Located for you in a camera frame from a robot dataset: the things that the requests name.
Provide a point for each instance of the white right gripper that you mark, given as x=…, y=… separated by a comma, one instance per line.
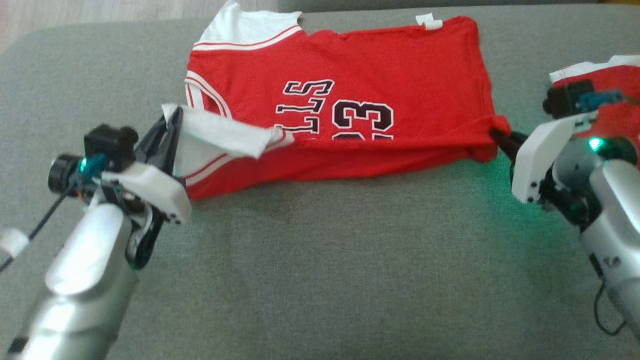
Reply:
x=535, y=160

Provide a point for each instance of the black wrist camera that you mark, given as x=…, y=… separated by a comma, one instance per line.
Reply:
x=565, y=97
x=107, y=145

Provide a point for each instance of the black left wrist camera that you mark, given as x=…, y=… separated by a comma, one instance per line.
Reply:
x=107, y=145

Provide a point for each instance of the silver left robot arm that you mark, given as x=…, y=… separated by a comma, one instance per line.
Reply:
x=85, y=280

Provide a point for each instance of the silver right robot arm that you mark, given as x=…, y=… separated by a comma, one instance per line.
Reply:
x=615, y=215

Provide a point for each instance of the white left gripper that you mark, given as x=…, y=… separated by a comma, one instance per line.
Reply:
x=150, y=187

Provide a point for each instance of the red basketball jersey number 23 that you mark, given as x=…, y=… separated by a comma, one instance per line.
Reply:
x=400, y=65

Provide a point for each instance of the grey fabric sofa cushion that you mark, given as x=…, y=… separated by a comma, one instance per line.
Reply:
x=450, y=4

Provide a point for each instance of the red shorts white stripe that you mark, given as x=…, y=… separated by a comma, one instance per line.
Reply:
x=615, y=115

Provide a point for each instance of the grey fabric sofa seat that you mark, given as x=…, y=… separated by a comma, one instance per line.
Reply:
x=350, y=275

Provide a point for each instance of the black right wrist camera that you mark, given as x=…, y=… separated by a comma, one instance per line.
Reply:
x=565, y=97

